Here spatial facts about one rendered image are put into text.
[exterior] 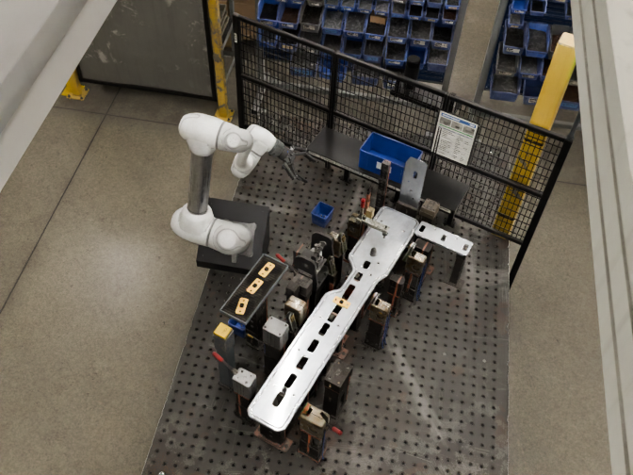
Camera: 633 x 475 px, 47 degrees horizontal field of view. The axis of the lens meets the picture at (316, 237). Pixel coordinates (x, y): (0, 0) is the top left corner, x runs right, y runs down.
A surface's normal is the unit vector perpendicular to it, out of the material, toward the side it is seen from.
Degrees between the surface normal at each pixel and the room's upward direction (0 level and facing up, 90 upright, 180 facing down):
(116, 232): 0
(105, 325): 0
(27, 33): 0
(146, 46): 92
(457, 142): 90
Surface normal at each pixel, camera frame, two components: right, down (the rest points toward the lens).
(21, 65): 0.99, 0.15
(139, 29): -0.17, 0.76
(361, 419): 0.04, -0.63
